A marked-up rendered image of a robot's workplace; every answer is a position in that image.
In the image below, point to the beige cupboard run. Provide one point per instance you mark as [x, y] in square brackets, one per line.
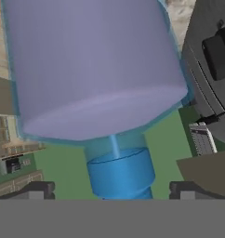
[9, 145]

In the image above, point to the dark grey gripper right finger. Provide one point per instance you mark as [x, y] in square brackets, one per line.
[182, 189]

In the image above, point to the olive brown panel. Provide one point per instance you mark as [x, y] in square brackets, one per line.
[210, 173]
[2, 96]

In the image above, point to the white ribbed object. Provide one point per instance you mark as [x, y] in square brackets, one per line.
[203, 139]

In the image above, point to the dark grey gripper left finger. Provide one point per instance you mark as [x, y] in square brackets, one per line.
[40, 189]

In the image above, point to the grey appliance with black block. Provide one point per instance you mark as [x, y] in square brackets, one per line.
[210, 83]

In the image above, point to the lilac soap dispenser blue cap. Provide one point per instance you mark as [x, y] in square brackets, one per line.
[95, 71]

